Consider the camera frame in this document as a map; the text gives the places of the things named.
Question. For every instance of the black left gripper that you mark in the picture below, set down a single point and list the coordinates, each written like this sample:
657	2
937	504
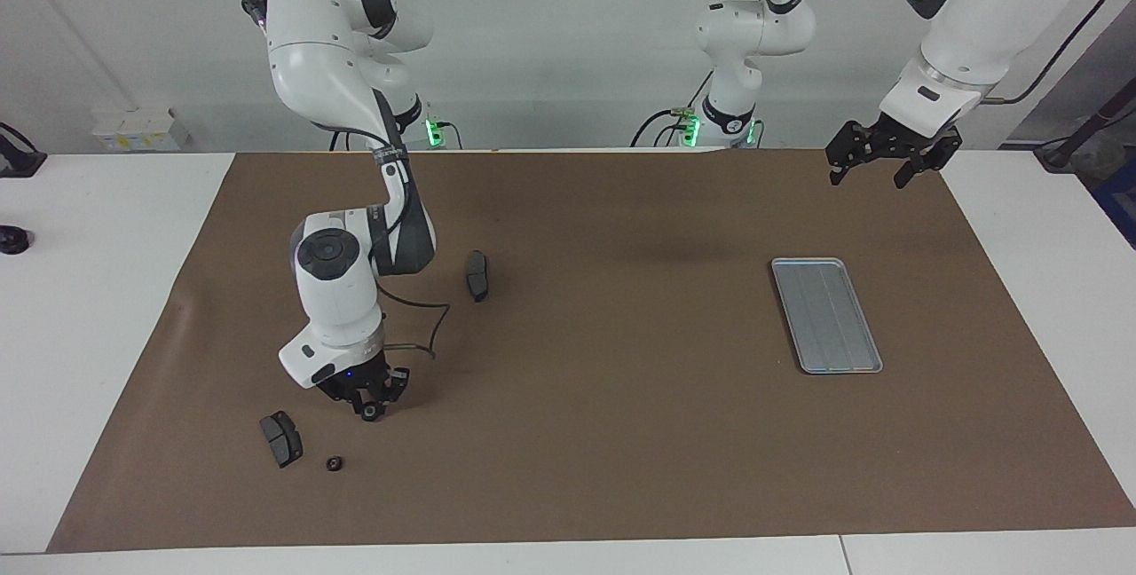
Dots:
896	138

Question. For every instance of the dark grey split brake pad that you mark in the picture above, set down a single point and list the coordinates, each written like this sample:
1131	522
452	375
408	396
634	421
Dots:
282	442

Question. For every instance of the brown paper table mat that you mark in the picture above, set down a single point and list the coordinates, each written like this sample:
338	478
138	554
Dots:
621	424

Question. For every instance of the white box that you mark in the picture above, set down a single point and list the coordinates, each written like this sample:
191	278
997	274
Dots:
133	131

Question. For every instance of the black pole stand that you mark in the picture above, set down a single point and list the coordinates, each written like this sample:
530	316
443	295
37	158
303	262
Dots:
1061	153

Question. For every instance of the black round knob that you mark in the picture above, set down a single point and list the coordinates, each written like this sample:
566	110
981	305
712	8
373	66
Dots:
12	240

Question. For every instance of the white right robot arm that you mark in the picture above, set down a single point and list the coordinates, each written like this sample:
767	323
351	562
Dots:
319	69

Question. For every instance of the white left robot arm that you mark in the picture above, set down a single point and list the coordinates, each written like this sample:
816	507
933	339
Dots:
754	25

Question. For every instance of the blue crate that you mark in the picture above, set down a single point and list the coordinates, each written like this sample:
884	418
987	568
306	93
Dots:
1120	207

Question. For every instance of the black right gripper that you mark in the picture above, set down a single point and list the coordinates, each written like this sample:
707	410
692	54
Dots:
364	380

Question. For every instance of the dark grey single brake pad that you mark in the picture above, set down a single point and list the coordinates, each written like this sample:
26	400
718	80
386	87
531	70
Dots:
477	278

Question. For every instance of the silver metal tray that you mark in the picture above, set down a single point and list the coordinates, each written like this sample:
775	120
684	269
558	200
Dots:
843	353

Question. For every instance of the black clamp mount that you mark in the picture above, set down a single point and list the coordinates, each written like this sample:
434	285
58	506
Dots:
18	162

